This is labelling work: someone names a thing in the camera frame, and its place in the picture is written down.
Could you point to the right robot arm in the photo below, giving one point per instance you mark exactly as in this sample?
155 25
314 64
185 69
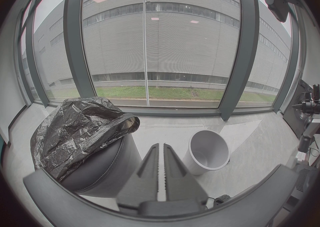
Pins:
310 127

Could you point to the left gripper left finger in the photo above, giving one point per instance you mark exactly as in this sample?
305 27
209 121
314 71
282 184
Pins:
145 181

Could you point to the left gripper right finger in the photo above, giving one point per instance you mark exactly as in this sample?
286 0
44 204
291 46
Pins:
178 183

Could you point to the white trash bin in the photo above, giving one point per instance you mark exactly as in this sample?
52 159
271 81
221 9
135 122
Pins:
210 151

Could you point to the black plastic bag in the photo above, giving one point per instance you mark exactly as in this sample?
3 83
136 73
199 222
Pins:
75 131

